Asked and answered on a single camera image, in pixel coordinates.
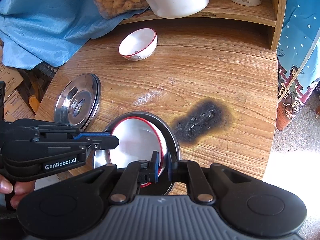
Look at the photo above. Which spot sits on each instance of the cardboard box lower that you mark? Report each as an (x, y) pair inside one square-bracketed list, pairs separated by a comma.
[(15, 108)]

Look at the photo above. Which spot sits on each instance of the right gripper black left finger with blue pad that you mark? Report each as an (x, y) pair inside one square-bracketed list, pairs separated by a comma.
[(135, 174)]

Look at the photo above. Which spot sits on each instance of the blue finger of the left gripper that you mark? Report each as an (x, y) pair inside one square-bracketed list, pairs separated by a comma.
[(91, 134)]

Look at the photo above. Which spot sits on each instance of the cardboard box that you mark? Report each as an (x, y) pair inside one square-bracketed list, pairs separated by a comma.
[(12, 79), (15, 108)]

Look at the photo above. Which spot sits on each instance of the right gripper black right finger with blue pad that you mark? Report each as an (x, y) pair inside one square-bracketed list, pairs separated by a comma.
[(191, 174)]

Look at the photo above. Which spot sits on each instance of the white bowl red rim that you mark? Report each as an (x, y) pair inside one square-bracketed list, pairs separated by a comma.
[(138, 45), (138, 138)]

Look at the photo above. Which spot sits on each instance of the shiny steel plate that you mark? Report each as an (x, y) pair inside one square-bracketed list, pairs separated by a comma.
[(76, 102)]

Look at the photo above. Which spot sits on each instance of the wooden shelf riser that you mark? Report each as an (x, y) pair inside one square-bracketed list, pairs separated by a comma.
[(260, 25)]

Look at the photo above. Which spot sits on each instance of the black keyboard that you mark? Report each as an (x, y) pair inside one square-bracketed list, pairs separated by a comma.
[(47, 69)]

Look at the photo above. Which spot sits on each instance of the cardboard box upper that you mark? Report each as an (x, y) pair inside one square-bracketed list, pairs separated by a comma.
[(12, 79)]

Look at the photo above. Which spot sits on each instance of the person's left hand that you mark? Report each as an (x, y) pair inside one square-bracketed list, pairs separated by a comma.
[(20, 190)]

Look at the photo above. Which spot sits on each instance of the blue cloth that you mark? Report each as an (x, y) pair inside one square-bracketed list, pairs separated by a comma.
[(51, 31)]

